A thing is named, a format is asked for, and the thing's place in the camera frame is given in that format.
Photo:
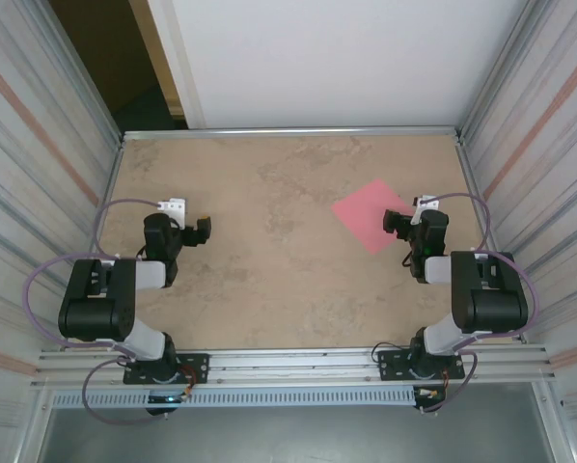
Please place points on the pink square paper sheet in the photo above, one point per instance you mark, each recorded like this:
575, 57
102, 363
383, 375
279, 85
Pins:
361, 212

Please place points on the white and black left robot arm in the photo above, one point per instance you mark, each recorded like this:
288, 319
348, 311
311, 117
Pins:
95, 313

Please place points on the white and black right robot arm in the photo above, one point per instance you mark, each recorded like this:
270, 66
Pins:
496, 304

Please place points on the brown wooden door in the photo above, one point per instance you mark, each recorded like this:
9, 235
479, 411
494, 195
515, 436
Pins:
100, 48

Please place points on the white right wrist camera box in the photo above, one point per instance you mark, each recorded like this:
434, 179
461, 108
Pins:
423, 207

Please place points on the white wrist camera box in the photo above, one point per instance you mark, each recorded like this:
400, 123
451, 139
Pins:
423, 207
173, 209

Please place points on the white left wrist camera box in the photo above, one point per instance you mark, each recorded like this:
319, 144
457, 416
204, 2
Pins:
173, 209

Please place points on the aluminium table side rail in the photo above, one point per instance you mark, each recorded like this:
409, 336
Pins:
111, 178
469, 178

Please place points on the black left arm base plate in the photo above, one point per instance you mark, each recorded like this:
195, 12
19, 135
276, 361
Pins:
197, 364

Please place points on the aluminium table edge rail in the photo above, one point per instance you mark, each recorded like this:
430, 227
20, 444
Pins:
293, 131

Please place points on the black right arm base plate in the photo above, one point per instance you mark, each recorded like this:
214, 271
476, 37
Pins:
390, 364

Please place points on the long aluminium mounting rail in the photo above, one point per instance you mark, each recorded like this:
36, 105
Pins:
293, 364

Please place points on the white door frame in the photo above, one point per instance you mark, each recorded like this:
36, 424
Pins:
176, 58

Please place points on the aluminium corner post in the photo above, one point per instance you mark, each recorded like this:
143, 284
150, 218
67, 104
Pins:
500, 72
85, 72

